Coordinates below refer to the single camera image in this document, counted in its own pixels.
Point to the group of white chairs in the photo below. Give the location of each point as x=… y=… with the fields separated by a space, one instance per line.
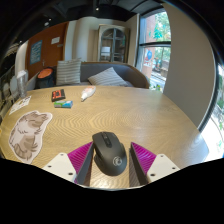
x=12 y=86

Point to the clear plastic cup with lid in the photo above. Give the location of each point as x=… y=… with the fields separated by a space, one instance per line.
x=22 y=83

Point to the striped square cushion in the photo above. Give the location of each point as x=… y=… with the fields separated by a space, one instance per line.
x=68 y=71

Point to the cat-shaped mouse pad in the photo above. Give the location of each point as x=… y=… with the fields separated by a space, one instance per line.
x=26 y=135

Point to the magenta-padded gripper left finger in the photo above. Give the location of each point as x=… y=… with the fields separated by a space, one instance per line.
x=80 y=159

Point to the grey sofa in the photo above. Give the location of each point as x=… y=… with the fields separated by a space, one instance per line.
x=133 y=75

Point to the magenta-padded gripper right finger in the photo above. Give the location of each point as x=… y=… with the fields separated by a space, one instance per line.
x=144 y=157

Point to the brown wooden door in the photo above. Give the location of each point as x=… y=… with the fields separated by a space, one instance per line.
x=50 y=55

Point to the striped grey cushion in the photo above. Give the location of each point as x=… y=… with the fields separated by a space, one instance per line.
x=107 y=78

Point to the grey arched shelf cabinet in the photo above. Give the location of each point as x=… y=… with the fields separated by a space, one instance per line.
x=113 y=43

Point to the black box with orange print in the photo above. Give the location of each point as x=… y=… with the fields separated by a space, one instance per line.
x=58 y=95

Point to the white sticker sheet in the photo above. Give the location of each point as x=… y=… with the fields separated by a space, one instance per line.
x=20 y=105

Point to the white paper sign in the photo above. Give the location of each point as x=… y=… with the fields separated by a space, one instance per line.
x=55 y=40

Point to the blue poster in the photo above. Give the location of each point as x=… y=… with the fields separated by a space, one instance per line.
x=36 y=52

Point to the small teal box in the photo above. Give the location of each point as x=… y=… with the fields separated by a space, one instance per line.
x=63 y=104

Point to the black framed window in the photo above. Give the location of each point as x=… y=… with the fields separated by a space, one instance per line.
x=155 y=43

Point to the black computer mouse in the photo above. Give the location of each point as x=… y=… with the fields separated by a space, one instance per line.
x=110 y=155

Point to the black and orange backpack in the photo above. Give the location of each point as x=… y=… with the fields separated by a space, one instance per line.
x=46 y=78

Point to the small white squeeze bottle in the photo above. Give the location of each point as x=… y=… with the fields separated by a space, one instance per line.
x=87 y=92

